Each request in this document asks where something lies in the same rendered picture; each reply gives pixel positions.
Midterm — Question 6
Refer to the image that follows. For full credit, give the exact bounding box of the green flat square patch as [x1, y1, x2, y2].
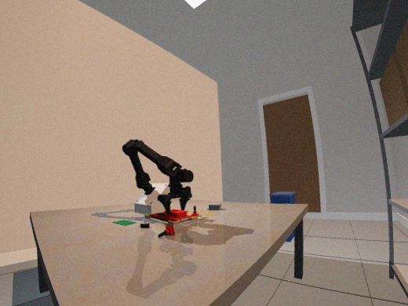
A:
[113, 220, 135, 226]

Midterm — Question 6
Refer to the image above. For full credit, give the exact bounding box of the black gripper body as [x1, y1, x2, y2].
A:
[158, 182, 192, 202]

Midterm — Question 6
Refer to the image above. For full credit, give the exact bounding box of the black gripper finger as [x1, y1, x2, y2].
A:
[180, 199, 189, 210]
[160, 201, 172, 215]

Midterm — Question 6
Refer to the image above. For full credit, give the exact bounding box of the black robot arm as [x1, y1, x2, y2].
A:
[122, 140, 194, 197]

